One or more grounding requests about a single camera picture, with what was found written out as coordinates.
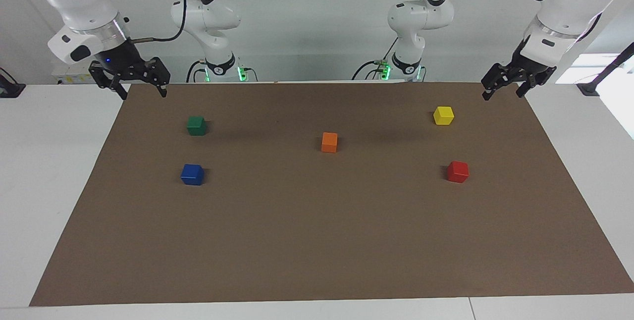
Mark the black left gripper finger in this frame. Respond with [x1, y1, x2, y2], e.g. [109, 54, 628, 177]
[481, 62, 516, 101]
[515, 70, 550, 99]

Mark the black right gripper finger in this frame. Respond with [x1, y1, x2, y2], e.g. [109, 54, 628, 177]
[144, 56, 171, 98]
[89, 61, 128, 101]

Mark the red cube block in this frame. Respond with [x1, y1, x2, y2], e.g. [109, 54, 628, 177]
[447, 160, 470, 183]

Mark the green cube block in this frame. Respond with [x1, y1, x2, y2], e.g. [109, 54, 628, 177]
[187, 116, 208, 136]

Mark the yellow cube block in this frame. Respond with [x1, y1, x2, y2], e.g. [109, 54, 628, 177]
[433, 106, 455, 126]

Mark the blue cube block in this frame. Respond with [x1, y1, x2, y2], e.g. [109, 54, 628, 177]
[180, 163, 205, 186]

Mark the white box yellow label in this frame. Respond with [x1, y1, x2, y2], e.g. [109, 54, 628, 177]
[52, 70, 97, 85]

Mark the black clamp with rod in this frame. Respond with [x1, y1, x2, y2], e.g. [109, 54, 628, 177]
[577, 42, 634, 97]

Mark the brown table mat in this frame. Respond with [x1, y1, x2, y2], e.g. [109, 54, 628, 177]
[29, 81, 634, 307]

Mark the black right base cable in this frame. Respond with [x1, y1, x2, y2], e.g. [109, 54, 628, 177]
[187, 60, 209, 83]

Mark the black base cable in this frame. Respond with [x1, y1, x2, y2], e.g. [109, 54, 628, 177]
[187, 60, 209, 83]
[353, 38, 399, 81]

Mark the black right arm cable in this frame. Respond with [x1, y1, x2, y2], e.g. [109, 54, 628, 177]
[130, 0, 188, 43]

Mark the black left base cable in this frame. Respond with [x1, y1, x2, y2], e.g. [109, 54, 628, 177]
[353, 38, 399, 81]

